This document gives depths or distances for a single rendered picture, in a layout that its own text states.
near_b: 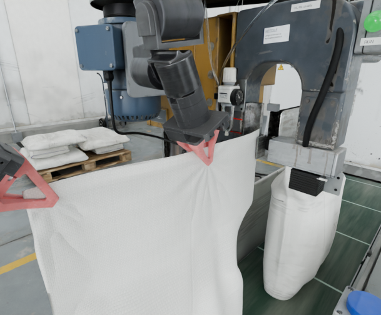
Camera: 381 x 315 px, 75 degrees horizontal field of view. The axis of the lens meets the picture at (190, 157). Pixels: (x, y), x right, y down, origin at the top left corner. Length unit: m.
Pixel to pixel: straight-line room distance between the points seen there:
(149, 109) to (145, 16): 0.36
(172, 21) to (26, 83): 5.13
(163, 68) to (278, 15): 0.30
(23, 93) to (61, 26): 1.42
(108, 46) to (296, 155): 0.46
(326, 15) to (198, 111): 0.29
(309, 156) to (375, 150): 2.82
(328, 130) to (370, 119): 2.78
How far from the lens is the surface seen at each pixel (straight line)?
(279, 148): 0.59
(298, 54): 0.56
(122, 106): 0.67
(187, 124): 0.39
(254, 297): 1.13
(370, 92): 3.30
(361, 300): 0.55
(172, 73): 0.36
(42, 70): 5.49
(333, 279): 1.32
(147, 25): 0.35
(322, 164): 0.56
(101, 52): 0.61
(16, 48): 5.42
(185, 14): 0.36
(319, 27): 0.55
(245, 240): 1.25
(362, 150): 3.39
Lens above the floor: 1.21
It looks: 19 degrees down
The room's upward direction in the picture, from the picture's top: straight up
